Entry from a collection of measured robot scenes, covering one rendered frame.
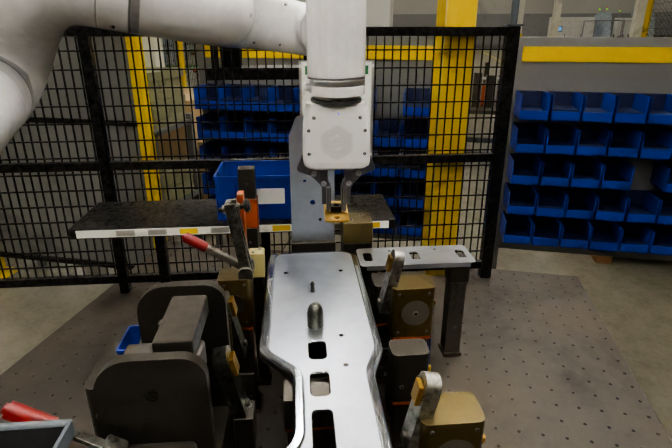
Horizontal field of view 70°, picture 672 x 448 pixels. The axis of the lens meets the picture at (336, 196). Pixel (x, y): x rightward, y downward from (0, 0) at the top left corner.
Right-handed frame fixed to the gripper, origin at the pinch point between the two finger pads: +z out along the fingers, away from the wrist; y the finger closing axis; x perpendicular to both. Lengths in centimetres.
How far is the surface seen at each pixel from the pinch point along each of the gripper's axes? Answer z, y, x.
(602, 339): 60, 79, 39
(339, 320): 29.7, 1.2, 9.0
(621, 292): 132, 186, 176
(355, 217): 24, 8, 48
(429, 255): 30, 26, 36
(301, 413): 28.9, -5.9, -15.2
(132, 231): 28, -53, 51
